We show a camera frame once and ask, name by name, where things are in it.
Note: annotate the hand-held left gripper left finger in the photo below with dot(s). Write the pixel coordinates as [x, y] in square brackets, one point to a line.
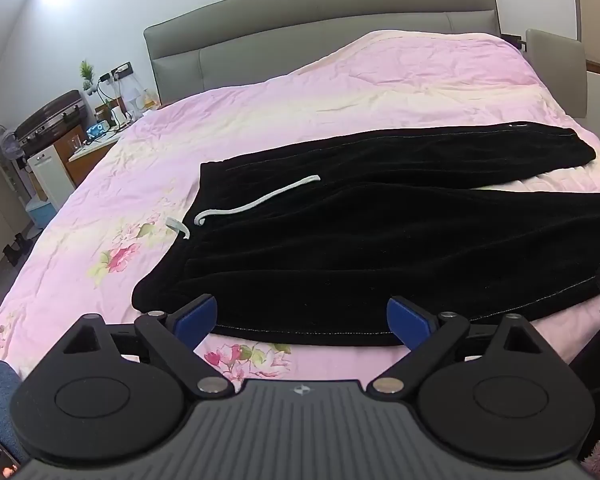
[195, 317]

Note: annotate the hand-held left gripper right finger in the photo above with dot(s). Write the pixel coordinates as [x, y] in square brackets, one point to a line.
[405, 317]

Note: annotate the blue bin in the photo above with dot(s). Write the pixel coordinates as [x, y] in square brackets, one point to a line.
[41, 214]

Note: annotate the black shoes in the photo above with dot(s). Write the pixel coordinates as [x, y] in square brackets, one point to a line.
[16, 250]

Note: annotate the wooden nightstand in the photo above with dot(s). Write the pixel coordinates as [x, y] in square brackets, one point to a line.
[92, 155]

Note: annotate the white cabinet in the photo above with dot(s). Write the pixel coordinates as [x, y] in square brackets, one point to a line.
[50, 175]

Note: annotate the blue gadget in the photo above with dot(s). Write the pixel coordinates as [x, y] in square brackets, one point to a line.
[98, 130]

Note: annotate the pink floral blanket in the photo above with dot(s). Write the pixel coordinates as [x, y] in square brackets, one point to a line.
[290, 125]

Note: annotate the grey upholstered chair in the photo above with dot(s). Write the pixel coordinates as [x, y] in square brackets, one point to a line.
[555, 70]

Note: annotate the white cup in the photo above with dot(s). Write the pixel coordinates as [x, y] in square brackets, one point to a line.
[117, 116]

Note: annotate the black phone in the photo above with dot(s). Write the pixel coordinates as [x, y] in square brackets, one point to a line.
[4, 460]

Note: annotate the dark brown suitcase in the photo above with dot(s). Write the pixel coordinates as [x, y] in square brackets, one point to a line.
[47, 120]

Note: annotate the grey standing fan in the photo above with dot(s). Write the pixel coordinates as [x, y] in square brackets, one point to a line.
[2, 142]

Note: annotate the small green potted plant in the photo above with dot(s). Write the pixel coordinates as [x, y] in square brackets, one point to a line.
[86, 75]

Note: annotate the grey upholstered headboard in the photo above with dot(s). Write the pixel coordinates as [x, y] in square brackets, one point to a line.
[300, 30]

